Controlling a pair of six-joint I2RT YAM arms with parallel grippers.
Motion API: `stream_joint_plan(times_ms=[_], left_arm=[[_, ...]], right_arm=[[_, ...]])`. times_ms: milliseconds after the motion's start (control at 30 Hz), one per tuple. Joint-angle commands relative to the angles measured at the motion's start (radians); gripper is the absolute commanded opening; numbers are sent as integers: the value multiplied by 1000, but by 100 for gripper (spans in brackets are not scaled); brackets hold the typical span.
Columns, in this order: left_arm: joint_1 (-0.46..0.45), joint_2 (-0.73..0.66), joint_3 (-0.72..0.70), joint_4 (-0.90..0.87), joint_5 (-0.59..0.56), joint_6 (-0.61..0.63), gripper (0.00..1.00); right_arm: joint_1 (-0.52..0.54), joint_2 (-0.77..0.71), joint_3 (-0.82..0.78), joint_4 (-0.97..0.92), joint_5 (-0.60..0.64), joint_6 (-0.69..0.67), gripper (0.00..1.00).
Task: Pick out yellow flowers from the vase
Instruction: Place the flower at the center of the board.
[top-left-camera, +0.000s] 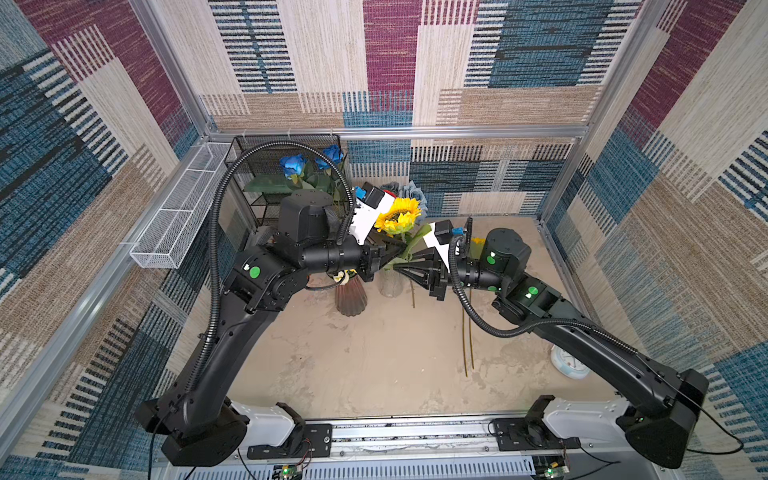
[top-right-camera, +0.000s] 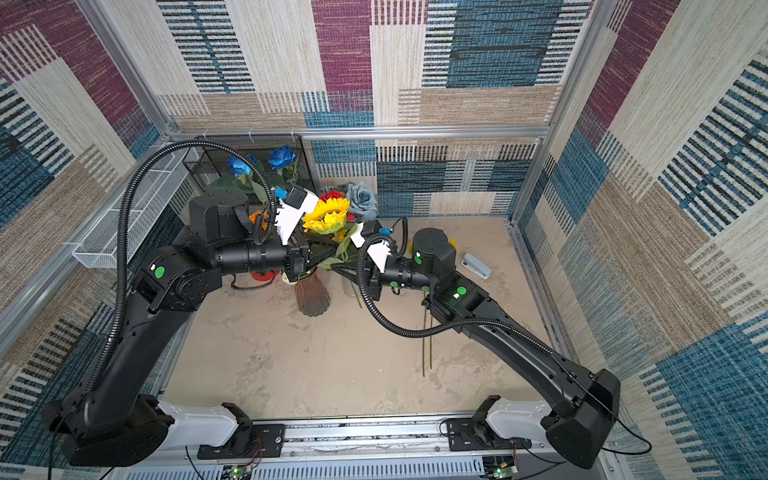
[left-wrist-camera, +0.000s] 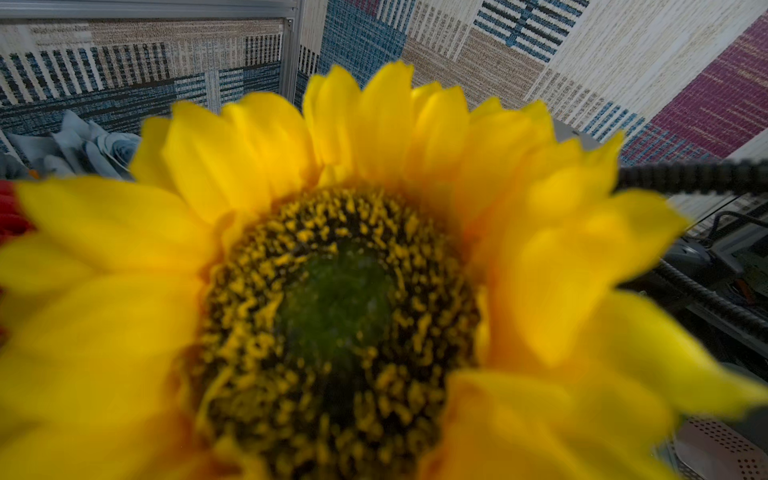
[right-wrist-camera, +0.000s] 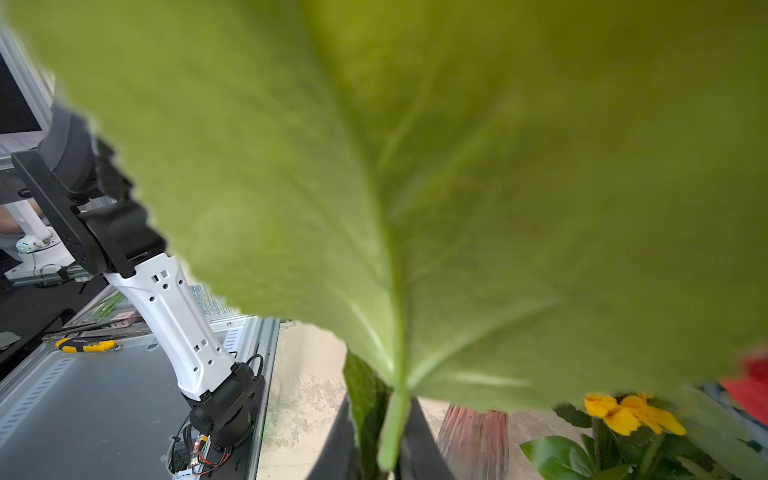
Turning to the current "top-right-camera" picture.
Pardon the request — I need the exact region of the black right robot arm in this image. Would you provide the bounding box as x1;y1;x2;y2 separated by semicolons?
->
355;228;621;469

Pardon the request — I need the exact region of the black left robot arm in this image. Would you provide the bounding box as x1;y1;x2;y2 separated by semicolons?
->
42;190;326;467

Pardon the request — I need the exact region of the red flower pot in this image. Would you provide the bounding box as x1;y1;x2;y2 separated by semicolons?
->
250;270;281;282

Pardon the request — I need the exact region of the orange marigold bunch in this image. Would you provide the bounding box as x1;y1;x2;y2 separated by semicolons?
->
249;210;270;231

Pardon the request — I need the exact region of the red rose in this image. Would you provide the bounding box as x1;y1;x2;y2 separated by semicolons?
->
320;190;346;203

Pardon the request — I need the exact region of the grey blue rose bunch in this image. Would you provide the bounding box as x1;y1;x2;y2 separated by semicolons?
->
346;183;378;221

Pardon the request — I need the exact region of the right blue rose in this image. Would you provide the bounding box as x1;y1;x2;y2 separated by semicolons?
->
267;144;296;171

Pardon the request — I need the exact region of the left blue rose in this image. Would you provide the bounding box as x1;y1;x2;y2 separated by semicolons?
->
228;156;253;177

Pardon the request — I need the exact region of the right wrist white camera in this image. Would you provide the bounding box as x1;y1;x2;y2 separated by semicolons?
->
351;220;392;273

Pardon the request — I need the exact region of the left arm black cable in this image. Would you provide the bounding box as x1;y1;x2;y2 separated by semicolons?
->
83;140;278;397

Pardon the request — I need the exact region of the black wire mesh shelf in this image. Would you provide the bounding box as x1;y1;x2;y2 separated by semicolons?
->
182;133;319;199

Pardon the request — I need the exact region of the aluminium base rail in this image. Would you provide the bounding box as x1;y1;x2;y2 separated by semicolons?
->
106;414;630;479

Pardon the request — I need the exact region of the white wire mesh tray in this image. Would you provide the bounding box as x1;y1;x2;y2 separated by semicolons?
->
71;141;192;270

